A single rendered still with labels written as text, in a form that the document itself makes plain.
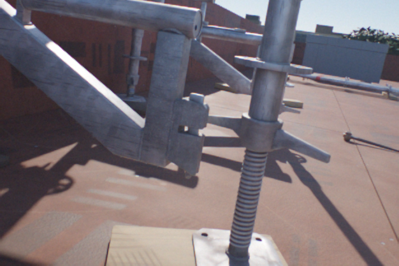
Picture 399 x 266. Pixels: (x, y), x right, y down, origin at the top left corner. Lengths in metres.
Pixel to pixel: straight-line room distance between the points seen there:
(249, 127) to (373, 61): 5.99
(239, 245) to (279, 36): 0.35
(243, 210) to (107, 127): 0.28
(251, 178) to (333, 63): 5.91
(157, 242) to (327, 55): 5.94
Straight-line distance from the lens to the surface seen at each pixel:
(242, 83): 1.70
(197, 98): 0.62
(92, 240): 0.73
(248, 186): 0.62
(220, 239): 0.72
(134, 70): 1.88
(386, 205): 1.20
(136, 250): 0.67
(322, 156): 0.57
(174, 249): 0.68
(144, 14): 0.64
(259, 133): 0.58
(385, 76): 11.99
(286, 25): 0.58
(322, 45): 6.48
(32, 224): 0.78
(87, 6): 0.69
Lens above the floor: 0.38
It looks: 10 degrees down
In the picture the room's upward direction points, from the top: 9 degrees clockwise
